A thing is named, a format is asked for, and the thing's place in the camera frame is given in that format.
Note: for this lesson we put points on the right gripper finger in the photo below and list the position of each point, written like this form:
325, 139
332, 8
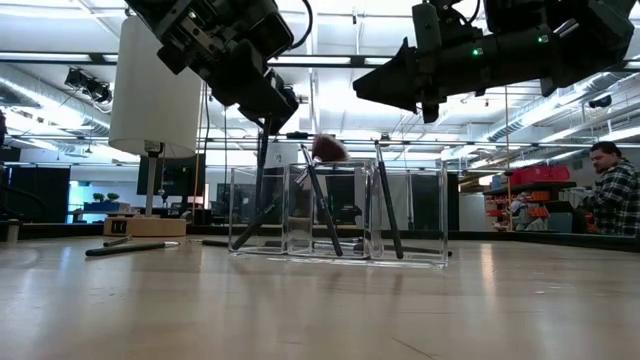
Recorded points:
400, 65
400, 95

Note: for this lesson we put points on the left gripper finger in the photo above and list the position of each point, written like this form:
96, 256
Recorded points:
270, 102
235, 70

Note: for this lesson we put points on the black silver-ferruled makeup brush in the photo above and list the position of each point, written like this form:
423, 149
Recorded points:
389, 200
262, 165

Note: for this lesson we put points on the fluffy reddish-brown makeup brush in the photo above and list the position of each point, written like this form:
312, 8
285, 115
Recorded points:
327, 149

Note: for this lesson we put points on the slim black makeup brush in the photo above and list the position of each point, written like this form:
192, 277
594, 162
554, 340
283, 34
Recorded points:
215, 243

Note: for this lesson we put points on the thin-tipped black makeup brush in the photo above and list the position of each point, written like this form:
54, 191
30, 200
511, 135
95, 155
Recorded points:
125, 248

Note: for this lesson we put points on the black-bristled makeup brush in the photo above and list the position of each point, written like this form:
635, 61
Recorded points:
116, 242

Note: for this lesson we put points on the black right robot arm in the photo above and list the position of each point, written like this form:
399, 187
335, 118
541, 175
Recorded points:
575, 45

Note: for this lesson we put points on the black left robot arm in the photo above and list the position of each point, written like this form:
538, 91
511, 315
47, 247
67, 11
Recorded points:
145, 7

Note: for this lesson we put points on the white-shade wooden-base table lamp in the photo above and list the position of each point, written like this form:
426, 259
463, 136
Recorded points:
150, 85

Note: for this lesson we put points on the black ceiling spotlights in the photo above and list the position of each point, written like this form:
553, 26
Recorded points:
90, 87

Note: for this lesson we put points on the red storage bin shelf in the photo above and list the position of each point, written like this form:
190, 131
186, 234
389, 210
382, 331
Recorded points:
540, 176

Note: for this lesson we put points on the clear bag of black parts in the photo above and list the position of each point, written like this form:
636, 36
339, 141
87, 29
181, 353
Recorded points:
325, 261

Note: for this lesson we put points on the small green plants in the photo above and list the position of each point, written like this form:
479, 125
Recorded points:
106, 197

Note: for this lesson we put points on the person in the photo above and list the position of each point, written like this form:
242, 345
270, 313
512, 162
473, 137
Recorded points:
615, 200

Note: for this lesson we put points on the black room divider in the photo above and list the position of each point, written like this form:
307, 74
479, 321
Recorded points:
40, 195

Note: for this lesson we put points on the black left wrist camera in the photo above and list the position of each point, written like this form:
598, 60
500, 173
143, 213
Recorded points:
272, 32

